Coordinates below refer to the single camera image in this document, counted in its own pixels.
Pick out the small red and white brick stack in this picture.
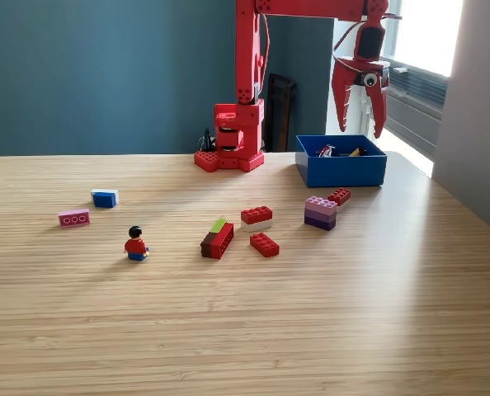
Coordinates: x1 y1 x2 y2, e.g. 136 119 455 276
327 187 352 214

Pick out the brown red green brick stack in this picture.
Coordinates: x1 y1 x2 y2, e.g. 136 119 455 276
200 218 235 261

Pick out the blue plastic bin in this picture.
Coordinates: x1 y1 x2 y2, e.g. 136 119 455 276
294 134 389 188

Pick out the grey ventilation unit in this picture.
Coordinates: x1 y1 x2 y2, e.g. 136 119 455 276
360 55 449 160

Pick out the black chair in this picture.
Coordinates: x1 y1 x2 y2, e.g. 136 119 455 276
263 73 299 153

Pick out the pink and purple brick stack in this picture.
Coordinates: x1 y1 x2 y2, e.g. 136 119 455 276
304 195 338 231

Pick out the black table clamp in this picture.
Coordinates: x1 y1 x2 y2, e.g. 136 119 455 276
198 127 218 153

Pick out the large red and white brick stack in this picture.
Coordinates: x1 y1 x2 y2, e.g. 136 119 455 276
240 205 274 232

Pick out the flat red brick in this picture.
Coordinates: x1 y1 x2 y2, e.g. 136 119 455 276
249 232 280 259

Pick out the toy figure red shirt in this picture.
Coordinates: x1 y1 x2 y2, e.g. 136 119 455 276
124 225 150 262

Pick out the blue and white brick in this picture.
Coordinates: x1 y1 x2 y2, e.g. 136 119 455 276
90 188 120 209

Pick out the window with white frame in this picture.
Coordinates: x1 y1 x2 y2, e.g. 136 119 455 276
368 0 464 78

